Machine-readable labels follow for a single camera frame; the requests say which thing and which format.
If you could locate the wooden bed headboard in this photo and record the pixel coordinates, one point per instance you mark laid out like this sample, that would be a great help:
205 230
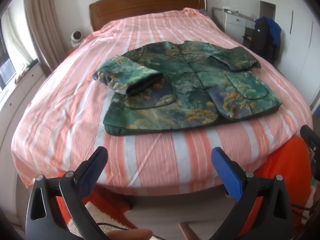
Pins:
140 7

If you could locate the blue hanging cloth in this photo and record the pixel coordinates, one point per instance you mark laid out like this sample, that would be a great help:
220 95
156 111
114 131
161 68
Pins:
275 31

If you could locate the beige curtain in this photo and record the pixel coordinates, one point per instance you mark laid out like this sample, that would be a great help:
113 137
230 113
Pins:
42 25

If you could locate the black hanging jacket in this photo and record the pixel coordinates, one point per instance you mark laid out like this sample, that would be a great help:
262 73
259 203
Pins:
262 40

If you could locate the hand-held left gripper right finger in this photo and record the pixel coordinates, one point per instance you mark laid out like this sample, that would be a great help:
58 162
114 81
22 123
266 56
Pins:
228 175

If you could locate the window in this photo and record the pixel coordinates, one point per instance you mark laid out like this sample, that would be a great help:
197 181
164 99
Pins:
7 55

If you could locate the white dresser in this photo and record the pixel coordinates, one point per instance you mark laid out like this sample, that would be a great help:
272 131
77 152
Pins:
235 22

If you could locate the person's left hand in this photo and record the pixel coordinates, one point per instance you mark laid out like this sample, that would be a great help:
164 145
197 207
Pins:
130 234

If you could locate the white window sill cabinet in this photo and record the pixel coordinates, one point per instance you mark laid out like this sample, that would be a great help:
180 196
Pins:
20 90

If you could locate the white wardrobe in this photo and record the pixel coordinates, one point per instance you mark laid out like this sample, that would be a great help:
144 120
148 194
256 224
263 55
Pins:
300 42

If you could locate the green patterned padded jacket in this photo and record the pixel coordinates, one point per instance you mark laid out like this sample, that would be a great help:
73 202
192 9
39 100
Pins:
190 92

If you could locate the pink striped bed blanket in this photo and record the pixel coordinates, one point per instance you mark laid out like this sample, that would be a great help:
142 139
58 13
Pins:
75 110

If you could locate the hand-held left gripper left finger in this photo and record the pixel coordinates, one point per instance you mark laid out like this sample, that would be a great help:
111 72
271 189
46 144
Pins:
93 172

